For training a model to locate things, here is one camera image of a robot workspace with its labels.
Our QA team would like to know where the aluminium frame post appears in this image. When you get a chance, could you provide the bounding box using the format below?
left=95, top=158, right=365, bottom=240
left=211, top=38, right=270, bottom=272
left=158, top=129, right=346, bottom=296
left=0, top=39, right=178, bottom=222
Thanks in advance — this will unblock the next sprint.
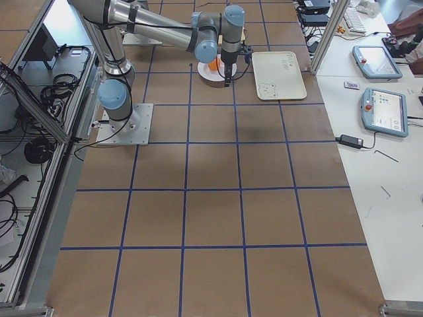
left=309, top=0, right=350, bottom=75

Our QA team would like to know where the cream bear tray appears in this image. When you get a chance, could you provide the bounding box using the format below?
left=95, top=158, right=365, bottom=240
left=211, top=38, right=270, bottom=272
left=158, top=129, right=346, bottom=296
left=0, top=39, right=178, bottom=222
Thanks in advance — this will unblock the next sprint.
left=252, top=51, right=307, bottom=100

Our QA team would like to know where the white keyboard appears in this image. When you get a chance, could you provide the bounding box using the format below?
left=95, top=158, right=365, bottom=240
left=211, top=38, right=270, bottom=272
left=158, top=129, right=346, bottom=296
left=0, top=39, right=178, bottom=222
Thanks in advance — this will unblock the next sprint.
left=342, top=7, right=367, bottom=36

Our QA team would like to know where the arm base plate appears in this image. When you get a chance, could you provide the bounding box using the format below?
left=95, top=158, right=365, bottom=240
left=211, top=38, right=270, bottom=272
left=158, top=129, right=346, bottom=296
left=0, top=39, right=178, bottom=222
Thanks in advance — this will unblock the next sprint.
left=120, top=30, right=163, bottom=46
left=96, top=103, right=153, bottom=146

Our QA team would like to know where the black allen key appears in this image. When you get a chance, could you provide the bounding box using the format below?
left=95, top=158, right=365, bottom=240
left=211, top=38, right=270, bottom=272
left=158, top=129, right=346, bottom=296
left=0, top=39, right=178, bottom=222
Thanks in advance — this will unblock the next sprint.
left=373, top=150, right=399, bottom=163

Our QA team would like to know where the white round plate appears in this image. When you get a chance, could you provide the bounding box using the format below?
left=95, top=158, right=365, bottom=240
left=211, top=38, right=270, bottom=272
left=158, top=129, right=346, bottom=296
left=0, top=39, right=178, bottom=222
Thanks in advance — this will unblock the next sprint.
left=197, top=62, right=225, bottom=82

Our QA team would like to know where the black power adapter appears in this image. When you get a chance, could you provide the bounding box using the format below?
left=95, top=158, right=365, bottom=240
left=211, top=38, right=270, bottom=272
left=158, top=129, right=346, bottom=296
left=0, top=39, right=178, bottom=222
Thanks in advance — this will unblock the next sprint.
left=335, top=134, right=364, bottom=149

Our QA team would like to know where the coiled black cable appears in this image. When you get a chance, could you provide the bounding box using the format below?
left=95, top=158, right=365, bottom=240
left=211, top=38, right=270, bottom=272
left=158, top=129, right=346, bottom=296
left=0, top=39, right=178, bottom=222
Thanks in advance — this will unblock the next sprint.
left=24, top=135, right=54, bottom=166

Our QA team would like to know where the small printed card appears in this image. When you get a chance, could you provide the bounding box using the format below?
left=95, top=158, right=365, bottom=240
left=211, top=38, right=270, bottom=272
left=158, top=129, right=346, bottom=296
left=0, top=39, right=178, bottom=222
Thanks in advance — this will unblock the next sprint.
left=344, top=81, right=360, bottom=90

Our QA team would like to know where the orange fruit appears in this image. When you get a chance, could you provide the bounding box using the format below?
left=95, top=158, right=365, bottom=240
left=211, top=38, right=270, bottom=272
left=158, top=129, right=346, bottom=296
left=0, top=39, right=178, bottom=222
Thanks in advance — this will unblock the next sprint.
left=208, top=57, right=221, bottom=72

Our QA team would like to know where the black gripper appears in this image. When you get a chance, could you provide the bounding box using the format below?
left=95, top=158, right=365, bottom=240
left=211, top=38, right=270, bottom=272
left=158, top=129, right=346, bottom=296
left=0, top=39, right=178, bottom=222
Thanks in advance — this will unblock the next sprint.
left=221, top=41, right=252, bottom=87

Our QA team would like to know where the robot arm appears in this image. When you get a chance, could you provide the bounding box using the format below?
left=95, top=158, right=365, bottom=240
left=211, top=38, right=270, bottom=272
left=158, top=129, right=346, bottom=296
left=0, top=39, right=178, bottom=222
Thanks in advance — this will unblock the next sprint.
left=71, top=1, right=249, bottom=87

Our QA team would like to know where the bamboo cutting board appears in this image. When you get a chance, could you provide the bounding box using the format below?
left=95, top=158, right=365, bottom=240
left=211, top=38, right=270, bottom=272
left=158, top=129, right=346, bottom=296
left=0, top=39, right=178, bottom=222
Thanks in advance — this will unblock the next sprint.
left=217, top=28, right=248, bottom=46

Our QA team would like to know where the upper teach pendant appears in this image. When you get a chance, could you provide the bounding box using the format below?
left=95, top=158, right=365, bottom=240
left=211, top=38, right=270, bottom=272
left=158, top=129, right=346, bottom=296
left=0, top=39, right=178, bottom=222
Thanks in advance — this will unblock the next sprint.
left=352, top=46, right=403, bottom=80

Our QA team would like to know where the lower teach pendant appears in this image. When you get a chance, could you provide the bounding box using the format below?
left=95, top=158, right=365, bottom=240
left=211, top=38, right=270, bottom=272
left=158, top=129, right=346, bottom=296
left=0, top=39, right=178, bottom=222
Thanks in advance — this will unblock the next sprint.
left=361, top=88, right=408, bottom=137

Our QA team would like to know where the teach pendant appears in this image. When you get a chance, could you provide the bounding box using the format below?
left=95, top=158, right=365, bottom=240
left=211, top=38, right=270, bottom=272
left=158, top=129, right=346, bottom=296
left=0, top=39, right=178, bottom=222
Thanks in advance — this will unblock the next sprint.
left=361, top=88, right=408, bottom=137
left=352, top=46, right=403, bottom=80

